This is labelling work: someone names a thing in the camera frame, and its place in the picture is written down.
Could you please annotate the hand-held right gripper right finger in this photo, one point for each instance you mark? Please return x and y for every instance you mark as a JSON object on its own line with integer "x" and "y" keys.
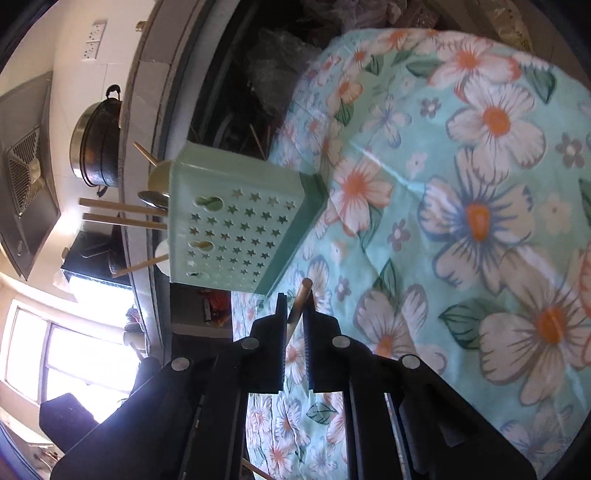
{"x": 314, "y": 355}

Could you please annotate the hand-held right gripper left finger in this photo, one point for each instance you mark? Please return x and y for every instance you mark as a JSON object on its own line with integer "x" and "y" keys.
{"x": 277, "y": 350}

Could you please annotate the green star-cut utensil holder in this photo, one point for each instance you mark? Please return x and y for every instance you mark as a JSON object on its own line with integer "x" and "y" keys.
{"x": 240, "y": 217}

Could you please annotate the small white plastic spoon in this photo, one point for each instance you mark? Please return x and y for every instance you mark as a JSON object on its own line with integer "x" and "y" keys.
{"x": 162, "y": 256}

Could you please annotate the metal spoon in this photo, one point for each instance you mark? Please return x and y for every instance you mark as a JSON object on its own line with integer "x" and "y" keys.
{"x": 152, "y": 198}

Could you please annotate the black wok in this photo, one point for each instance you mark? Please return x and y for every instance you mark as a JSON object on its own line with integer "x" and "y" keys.
{"x": 92, "y": 258}

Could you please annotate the floral light blue blanket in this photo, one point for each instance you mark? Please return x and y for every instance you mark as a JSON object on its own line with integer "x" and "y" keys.
{"x": 461, "y": 184}

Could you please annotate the black cooking pot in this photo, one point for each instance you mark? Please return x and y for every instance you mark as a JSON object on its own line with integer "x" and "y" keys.
{"x": 97, "y": 143}

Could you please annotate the clear plastic bag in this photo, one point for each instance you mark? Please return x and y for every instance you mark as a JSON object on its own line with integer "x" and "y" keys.
{"x": 277, "y": 69}

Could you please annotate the range hood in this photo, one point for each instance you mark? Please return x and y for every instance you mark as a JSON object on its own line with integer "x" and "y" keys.
{"x": 27, "y": 184}

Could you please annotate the pink plastic bag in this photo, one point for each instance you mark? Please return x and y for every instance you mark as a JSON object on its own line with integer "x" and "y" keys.
{"x": 364, "y": 11}

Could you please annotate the white wall outlet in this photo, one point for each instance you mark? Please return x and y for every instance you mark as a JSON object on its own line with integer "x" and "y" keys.
{"x": 94, "y": 41}

